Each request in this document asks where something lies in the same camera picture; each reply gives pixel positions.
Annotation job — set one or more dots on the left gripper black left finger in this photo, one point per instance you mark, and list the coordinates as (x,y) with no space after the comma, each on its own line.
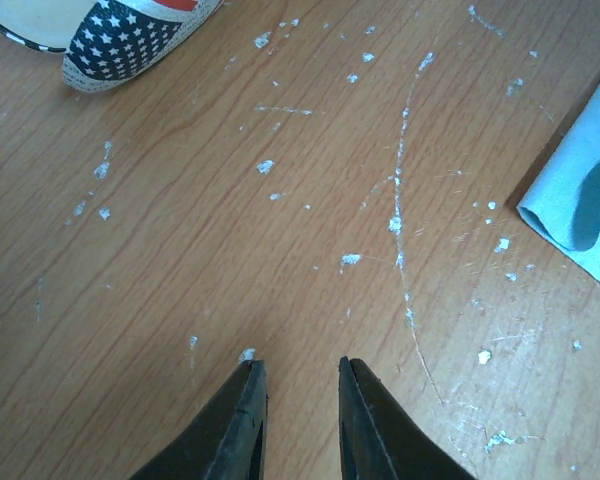
(226,439)

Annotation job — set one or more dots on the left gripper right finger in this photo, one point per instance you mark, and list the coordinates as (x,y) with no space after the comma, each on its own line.
(378,439)

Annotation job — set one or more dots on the blue cleaning cloth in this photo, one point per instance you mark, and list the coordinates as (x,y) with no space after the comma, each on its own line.
(563,203)

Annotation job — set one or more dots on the flag pattern glasses case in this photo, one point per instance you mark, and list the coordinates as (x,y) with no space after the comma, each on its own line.
(104,43)

